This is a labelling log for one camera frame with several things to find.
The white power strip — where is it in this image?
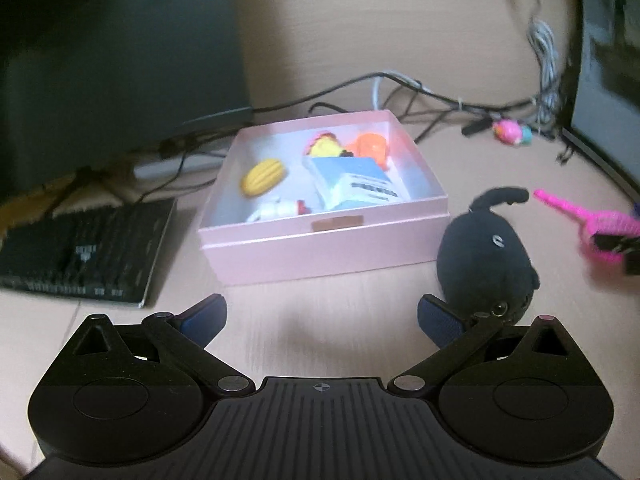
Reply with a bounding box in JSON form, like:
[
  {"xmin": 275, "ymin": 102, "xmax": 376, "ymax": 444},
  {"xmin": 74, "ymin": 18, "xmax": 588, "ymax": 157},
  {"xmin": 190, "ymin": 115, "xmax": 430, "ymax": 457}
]
[{"xmin": 134, "ymin": 152, "xmax": 228, "ymax": 181}]

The white and red toy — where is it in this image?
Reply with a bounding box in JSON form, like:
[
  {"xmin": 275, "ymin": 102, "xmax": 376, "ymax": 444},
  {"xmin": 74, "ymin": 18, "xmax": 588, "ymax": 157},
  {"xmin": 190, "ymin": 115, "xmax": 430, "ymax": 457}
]
[{"xmin": 246, "ymin": 199, "xmax": 312, "ymax": 223}]

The pink duck toy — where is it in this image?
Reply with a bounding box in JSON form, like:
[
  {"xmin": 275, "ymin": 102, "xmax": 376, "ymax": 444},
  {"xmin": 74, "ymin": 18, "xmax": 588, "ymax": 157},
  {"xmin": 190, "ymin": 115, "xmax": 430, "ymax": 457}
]
[{"xmin": 491, "ymin": 119, "xmax": 534, "ymax": 147}]

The wooden desktop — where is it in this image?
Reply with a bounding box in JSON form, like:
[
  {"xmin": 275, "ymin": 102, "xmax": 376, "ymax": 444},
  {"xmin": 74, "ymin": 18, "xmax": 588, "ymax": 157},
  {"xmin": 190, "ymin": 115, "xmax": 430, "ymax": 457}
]
[{"xmin": 0, "ymin": 90, "xmax": 640, "ymax": 480}]

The white power cable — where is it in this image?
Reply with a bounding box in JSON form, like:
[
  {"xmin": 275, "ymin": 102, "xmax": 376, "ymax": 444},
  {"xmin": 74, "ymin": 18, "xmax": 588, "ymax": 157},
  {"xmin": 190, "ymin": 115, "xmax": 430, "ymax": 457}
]
[{"xmin": 515, "ymin": 0, "xmax": 561, "ymax": 126}]

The black keyboard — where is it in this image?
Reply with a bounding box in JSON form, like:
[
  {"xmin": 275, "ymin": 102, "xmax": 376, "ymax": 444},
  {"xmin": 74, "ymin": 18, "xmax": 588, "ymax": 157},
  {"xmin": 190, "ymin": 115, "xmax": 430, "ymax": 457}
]
[{"xmin": 0, "ymin": 197, "xmax": 178, "ymax": 308}]

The grey cable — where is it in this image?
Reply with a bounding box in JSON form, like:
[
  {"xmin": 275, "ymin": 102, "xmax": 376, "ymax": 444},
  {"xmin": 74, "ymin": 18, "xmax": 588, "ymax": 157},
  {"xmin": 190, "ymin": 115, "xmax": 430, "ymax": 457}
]
[{"xmin": 372, "ymin": 72, "xmax": 426, "ymax": 111}]

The orange toy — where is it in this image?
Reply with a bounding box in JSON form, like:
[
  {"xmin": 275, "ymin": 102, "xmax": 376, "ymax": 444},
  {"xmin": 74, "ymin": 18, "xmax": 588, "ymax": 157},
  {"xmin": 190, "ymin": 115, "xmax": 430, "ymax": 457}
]
[{"xmin": 348, "ymin": 132, "xmax": 391, "ymax": 170}]

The blue milk carton toy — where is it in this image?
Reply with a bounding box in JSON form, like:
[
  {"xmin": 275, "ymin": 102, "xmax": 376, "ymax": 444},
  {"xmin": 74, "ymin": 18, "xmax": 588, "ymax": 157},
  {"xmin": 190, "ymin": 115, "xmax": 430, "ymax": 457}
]
[{"xmin": 303, "ymin": 156, "xmax": 403, "ymax": 211}]

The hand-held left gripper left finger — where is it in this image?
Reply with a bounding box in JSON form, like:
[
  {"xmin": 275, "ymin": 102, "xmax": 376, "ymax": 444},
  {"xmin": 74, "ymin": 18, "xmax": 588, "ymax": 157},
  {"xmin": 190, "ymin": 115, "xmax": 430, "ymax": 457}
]
[{"xmin": 62, "ymin": 294, "xmax": 256, "ymax": 395}]

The pink toy basket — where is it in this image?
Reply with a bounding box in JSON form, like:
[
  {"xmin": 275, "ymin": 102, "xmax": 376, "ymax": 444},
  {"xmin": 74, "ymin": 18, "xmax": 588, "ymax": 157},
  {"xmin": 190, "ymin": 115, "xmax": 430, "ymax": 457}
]
[{"xmin": 532, "ymin": 188, "xmax": 640, "ymax": 265}]

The dark monitor at right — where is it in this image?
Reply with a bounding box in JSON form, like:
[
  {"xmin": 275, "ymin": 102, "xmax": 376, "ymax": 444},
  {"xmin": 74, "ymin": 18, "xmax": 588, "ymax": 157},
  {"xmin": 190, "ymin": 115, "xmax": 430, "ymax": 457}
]
[{"xmin": 560, "ymin": 0, "xmax": 640, "ymax": 206}]

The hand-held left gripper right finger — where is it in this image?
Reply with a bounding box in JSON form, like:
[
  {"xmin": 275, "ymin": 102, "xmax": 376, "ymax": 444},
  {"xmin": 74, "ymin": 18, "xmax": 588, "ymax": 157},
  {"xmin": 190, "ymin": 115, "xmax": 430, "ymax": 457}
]
[{"xmin": 390, "ymin": 294, "xmax": 581, "ymax": 395}]

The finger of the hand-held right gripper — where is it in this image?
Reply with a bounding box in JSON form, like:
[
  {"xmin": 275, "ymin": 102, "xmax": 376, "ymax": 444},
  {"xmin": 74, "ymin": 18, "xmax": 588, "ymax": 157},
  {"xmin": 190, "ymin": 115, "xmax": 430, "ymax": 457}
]
[{"xmin": 590, "ymin": 232, "xmax": 640, "ymax": 276}]

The pink cardboard box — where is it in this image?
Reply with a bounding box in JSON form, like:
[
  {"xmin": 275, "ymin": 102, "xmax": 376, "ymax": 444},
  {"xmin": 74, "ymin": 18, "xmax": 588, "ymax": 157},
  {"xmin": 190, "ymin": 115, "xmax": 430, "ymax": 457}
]
[{"xmin": 196, "ymin": 109, "xmax": 451, "ymax": 287}]

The black computer monitor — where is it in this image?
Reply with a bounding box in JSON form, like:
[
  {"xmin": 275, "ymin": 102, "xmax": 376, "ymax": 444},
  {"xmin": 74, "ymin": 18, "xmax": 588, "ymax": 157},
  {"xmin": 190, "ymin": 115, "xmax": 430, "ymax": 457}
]
[{"xmin": 0, "ymin": 0, "xmax": 256, "ymax": 206}]

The yellow ridged toy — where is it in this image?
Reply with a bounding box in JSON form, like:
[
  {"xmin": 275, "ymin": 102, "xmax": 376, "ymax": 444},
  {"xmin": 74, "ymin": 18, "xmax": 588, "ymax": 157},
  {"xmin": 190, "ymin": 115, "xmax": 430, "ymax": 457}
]
[{"xmin": 241, "ymin": 158, "xmax": 288, "ymax": 197}]

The black cable bundle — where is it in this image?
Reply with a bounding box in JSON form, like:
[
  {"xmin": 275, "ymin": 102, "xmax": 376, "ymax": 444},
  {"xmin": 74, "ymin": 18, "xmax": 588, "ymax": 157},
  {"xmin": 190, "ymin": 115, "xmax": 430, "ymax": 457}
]
[{"xmin": 160, "ymin": 72, "xmax": 571, "ymax": 166}]

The black plush toy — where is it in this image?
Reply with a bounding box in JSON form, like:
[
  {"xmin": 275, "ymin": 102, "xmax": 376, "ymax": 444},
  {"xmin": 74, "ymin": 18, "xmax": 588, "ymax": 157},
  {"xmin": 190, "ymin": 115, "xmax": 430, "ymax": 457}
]
[{"xmin": 434, "ymin": 186, "xmax": 542, "ymax": 326}]

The yellow and red toy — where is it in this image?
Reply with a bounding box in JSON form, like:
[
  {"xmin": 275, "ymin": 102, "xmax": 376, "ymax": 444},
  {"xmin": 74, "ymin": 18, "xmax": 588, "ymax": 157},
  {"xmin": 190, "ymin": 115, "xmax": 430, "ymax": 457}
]
[{"xmin": 304, "ymin": 131, "xmax": 347, "ymax": 159}]

